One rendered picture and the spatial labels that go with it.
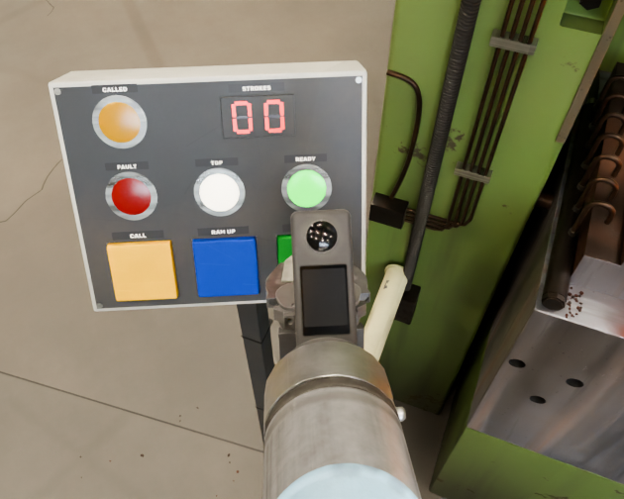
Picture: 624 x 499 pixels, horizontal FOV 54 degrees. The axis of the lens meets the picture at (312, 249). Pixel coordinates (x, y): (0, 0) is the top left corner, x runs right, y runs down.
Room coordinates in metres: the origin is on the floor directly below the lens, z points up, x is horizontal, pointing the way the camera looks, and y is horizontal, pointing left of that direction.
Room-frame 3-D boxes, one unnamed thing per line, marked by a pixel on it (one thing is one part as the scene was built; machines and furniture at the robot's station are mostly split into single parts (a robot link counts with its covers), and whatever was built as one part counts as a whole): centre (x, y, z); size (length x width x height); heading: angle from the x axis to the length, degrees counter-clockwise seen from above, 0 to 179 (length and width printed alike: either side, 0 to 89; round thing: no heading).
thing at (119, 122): (0.50, 0.21, 1.16); 0.05 x 0.03 x 0.04; 68
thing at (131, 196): (0.46, 0.21, 1.09); 0.05 x 0.03 x 0.04; 68
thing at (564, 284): (0.60, -0.39, 0.93); 0.40 x 0.03 x 0.03; 158
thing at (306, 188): (0.47, 0.01, 1.09); 0.05 x 0.03 x 0.04; 68
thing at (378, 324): (0.46, -0.09, 0.62); 0.44 x 0.05 x 0.05; 158
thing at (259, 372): (0.55, 0.10, 0.54); 0.04 x 0.04 x 1.08; 68
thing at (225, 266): (0.42, 0.10, 1.01); 0.07 x 0.05 x 0.07; 93
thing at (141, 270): (0.41, 0.20, 1.01); 0.07 x 0.05 x 0.07; 93
